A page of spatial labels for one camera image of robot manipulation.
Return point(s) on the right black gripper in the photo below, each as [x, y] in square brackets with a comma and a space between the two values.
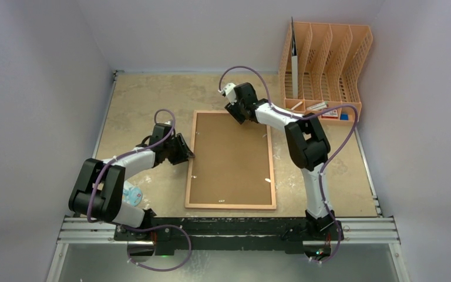
[237, 110]

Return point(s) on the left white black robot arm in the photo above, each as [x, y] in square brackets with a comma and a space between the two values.
[98, 190]

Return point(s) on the red white small box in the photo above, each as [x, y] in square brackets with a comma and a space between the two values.
[333, 114]

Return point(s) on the orange plastic file organizer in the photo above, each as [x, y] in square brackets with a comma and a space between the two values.
[330, 60]

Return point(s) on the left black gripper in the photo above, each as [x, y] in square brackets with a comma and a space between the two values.
[184, 153]

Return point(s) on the white folder in organizer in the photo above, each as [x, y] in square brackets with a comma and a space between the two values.
[294, 62]

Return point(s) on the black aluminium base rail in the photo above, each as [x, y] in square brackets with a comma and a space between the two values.
[291, 235]

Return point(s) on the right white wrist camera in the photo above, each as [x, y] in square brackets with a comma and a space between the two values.
[229, 93]

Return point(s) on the blue tape dispenser pack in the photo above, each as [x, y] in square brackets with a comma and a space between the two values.
[132, 194]

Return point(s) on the pink wooden picture frame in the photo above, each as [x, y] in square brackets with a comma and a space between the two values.
[229, 205]

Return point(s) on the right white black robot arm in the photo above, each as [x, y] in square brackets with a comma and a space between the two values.
[307, 143]

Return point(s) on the brown frame backing board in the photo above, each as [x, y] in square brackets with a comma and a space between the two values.
[229, 155]

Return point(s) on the white marker pen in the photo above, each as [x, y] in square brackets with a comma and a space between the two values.
[297, 105]

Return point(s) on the white red glue stick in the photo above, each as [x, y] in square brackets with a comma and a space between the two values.
[318, 106]

